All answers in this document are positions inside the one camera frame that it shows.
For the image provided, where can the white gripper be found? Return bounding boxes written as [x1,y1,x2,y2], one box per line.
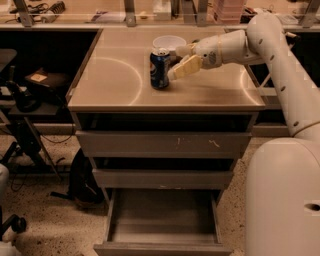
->
[168,36,222,80]

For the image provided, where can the blue pepsi can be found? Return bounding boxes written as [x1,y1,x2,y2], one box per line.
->
[150,48,170,89]

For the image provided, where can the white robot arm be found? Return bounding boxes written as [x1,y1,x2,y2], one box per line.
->
[169,12,320,256]

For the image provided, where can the grey drawer cabinet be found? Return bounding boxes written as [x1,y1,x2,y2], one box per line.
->
[68,27,265,199]

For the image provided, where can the grey top drawer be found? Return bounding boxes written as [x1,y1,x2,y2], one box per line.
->
[76,131,251,159]

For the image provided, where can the grey middle drawer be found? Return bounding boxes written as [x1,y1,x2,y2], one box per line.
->
[93,169,233,190]

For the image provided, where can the grey open bottom drawer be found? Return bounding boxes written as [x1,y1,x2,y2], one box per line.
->
[94,189,232,256]

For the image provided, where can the white bowl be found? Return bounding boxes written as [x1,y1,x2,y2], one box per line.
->
[153,35,186,53]

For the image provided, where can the pink stacked trays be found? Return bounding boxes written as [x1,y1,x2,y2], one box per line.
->
[213,0,246,24]

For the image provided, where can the black bag on stand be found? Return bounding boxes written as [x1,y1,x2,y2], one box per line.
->
[25,68,71,105]

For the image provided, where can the black backpack on floor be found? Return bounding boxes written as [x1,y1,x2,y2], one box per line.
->
[50,149,104,208]

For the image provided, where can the black headset on stand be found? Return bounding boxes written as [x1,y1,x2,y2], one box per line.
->
[5,66,41,113]

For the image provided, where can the black office chair base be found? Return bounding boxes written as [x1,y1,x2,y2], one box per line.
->
[0,207,27,241]

